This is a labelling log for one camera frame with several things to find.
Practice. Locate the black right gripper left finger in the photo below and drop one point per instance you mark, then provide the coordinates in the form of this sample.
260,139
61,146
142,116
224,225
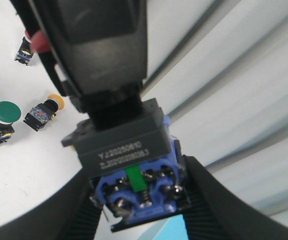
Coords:
67,215

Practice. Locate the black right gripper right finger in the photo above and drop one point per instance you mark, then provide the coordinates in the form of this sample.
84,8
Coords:
217,214

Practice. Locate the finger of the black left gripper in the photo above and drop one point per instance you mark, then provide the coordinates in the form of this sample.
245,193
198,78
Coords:
98,55

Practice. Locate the red push button switch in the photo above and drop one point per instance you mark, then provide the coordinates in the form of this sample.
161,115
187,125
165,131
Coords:
133,165

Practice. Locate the light blue plastic box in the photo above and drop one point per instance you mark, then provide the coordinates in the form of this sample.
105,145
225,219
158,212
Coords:
172,228

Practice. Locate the red push button upright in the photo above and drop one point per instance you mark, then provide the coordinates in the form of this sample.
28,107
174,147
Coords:
24,53

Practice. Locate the yellow push button lying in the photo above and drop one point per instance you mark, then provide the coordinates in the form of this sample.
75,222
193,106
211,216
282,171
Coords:
43,113

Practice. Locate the green push button upright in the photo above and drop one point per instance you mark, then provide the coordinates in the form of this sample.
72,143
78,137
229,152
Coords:
9,113

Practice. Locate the grey pleated curtain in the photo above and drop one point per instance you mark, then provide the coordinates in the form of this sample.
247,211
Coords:
219,69

